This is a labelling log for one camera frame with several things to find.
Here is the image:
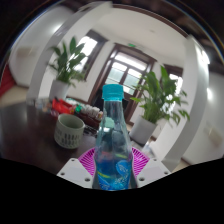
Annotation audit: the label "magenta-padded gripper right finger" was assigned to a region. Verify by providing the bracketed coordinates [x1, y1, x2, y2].
[131, 147, 172, 188]

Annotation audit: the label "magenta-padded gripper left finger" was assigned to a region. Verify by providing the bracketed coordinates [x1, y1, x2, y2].
[56, 148, 98, 188]

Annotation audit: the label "clear bottle with cyan cap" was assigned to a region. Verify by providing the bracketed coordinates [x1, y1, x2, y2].
[93, 83, 134, 192]

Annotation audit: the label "grey patterned ceramic mug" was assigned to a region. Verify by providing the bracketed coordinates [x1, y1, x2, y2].
[53, 113, 86, 150]

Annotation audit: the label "brown wooden tray with cups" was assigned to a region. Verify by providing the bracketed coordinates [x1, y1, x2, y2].
[78, 104, 104, 129]

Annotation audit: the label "large potted plant, white pot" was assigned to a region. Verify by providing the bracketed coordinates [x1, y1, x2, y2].
[129, 65, 191, 146]

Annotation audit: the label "brown-framed window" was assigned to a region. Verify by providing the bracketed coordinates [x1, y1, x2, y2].
[74, 29, 109, 81]
[163, 63, 184, 98]

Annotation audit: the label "brown wooden double door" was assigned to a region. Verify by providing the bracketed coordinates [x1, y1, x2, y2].
[88, 43, 158, 123]

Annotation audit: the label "small potted plant, white pot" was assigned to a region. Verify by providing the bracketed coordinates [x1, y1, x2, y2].
[48, 36, 88, 101]

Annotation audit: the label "red carpeted stairs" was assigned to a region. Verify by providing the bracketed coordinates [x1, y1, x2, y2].
[0, 64, 16, 98]

